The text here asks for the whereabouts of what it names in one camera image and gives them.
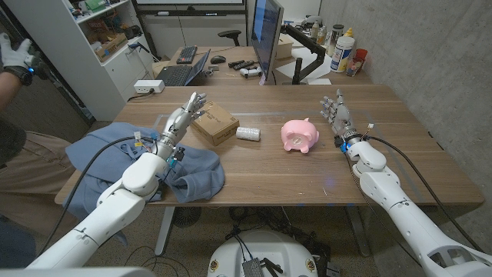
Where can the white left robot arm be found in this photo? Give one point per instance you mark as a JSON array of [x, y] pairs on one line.
[[115, 207]]

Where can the person bare forearm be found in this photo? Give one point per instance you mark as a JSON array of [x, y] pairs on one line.
[[7, 90]]

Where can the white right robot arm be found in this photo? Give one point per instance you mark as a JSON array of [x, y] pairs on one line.
[[388, 188]]

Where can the red cup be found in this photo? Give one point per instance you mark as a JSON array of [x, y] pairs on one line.
[[361, 54]]

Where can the black wrist tracker band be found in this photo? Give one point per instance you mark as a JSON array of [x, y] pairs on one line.
[[21, 75]]

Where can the small brown cardboard box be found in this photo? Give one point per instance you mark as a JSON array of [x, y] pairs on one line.
[[219, 125]]

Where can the grey metal table leg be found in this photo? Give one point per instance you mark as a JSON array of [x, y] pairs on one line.
[[164, 231], [358, 231]]

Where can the white wipes canister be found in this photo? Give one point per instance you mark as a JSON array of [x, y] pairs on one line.
[[341, 54]]

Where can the white game controller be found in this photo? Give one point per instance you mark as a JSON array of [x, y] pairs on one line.
[[250, 72]]

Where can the white power strip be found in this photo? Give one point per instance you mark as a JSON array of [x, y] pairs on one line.
[[148, 86]]

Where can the black keyboard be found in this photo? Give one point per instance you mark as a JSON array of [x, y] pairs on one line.
[[187, 54]]

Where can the white paper sheets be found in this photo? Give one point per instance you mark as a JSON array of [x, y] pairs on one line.
[[303, 65]]

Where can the black office chair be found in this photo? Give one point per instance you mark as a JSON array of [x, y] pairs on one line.
[[230, 34]]

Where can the white thread spool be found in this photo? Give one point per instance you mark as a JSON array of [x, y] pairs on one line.
[[248, 134]]

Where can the blue hoodie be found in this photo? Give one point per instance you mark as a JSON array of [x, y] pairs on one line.
[[196, 173]]

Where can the yellow cap bottle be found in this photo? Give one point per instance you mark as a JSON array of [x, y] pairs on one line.
[[349, 32]]

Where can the seated person tan trousers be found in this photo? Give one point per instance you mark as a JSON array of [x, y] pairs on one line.
[[34, 173]]

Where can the black laptop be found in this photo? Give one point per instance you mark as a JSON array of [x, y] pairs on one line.
[[177, 75]]

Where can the white robot torso base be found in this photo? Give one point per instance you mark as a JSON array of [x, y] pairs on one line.
[[265, 250]]

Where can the large computer monitor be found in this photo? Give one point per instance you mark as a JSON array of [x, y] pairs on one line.
[[265, 34]]

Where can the pink plastic piggy bank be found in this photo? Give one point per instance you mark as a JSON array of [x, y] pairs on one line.
[[300, 134]]

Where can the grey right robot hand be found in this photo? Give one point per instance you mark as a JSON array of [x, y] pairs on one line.
[[341, 119]]

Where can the black remote control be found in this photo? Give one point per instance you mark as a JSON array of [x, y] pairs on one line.
[[236, 63], [248, 64]]

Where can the black computer mouse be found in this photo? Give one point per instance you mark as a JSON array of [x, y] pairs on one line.
[[218, 59]]

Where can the wooden office desk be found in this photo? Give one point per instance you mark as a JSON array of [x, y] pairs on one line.
[[230, 79]]

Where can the whiteboard with black frame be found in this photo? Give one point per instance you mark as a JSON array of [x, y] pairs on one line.
[[192, 12]]

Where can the dark lid jar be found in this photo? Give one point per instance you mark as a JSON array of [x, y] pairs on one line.
[[335, 38]]

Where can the clear glass cup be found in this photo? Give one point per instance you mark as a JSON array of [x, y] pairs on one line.
[[354, 67]]

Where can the plain tan cardboard box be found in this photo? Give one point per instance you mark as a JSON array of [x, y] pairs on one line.
[[286, 46]]

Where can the white gloved person hand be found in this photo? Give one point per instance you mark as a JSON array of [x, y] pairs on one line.
[[13, 55]]

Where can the open cardboard box with clutter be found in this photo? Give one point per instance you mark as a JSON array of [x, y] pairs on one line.
[[111, 46]]

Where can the white shelf cabinet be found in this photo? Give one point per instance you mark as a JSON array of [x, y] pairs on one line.
[[77, 69]]

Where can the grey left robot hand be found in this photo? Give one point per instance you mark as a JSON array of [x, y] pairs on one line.
[[177, 123]]

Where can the black floor fan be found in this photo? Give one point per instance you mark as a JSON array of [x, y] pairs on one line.
[[186, 216]]

